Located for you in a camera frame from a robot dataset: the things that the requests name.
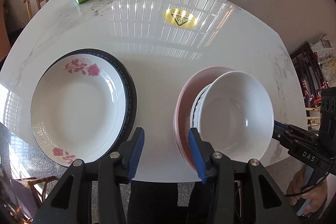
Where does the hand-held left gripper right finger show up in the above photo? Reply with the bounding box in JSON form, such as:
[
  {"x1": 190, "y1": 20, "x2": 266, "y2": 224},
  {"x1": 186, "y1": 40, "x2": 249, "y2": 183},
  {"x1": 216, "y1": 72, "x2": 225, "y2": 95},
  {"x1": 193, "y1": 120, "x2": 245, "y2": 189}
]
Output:
[{"x1": 187, "y1": 127, "x2": 300, "y2": 224}]

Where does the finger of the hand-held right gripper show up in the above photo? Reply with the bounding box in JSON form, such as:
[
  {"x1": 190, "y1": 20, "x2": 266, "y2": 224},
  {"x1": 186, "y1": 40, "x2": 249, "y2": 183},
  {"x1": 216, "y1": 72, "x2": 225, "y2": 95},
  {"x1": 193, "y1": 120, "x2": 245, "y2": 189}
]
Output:
[
  {"x1": 272, "y1": 120, "x2": 296, "y2": 148},
  {"x1": 286, "y1": 124, "x2": 321, "y2": 143}
]

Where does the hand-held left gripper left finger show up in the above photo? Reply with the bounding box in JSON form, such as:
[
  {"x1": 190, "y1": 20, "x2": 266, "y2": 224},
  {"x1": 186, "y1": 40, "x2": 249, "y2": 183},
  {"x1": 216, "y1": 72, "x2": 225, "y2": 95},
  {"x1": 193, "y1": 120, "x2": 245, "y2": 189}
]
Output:
[{"x1": 31, "y1": 127, "x2": 146, "y2": 224}]

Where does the white bowl with pink stripes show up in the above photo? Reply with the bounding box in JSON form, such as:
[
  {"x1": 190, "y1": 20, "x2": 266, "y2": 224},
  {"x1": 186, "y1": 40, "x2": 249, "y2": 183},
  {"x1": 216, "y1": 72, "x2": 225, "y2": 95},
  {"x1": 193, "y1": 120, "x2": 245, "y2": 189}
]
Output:
[{"x1": 189, "y1": 71, "x2": 275, "y2": 164}]

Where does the large blue floral plate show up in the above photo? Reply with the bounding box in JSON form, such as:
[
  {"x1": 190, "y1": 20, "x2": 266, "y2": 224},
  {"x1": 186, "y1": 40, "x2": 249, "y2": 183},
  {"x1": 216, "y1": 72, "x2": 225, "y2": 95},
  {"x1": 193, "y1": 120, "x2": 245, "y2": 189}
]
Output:
[{"x1": 42, "y1": 49, "x2": 137, "y2": 161}]

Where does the white plate with pink flowers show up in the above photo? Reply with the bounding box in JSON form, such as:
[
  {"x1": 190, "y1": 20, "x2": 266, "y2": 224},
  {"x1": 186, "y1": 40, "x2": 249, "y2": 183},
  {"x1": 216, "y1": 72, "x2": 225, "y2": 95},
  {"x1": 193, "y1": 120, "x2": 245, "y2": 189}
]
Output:
[{"x1": 30, "y1": 53, "x2": 127, "y2": 168}]

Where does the person's right hand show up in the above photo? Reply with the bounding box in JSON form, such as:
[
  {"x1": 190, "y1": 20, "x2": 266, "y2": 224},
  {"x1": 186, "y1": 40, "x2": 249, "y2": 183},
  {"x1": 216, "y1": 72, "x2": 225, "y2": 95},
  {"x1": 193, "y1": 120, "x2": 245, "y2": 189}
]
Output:
[{"x1": 286, "y1": 169, "x2": 328, "y2": 218}]

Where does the carved dark wooden chair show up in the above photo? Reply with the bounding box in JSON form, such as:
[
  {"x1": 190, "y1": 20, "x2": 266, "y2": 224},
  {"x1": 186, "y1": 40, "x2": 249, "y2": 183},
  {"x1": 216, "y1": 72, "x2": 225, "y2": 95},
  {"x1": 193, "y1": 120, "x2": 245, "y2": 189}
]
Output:
[{"x1": 290, "y1": 42, "x2": 328, "y2": 109}]

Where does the pile of newspapers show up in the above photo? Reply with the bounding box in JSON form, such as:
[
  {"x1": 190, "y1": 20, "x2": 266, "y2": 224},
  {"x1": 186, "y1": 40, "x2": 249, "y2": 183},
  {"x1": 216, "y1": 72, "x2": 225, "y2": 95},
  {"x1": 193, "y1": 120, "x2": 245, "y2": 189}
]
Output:
[{"x1": 311, "y1": 33, "x2": 336, "y2": 67}]

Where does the rattan chair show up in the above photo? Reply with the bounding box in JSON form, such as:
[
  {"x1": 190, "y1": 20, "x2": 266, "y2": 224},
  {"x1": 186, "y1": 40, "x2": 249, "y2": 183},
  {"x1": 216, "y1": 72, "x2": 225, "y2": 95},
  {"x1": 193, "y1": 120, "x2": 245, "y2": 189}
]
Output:
[{"x1": 13, "y1": 175, "x2": 58, "y2": 211}]

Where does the gold oval sticker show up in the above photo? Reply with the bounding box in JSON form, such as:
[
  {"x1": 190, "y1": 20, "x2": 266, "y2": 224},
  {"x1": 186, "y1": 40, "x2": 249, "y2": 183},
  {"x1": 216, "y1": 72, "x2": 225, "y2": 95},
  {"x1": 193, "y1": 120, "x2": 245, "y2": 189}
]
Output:
[{"x1": 163, "y1": 8, "x2": 198, "y2": 28}]

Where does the gold metal frame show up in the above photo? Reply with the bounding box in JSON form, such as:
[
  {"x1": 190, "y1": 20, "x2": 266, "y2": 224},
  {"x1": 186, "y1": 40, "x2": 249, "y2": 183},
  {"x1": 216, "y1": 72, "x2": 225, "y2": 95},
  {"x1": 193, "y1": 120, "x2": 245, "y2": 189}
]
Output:
[{"x1": 306, "y1": 107, "x2": 322, "y2": 126}]

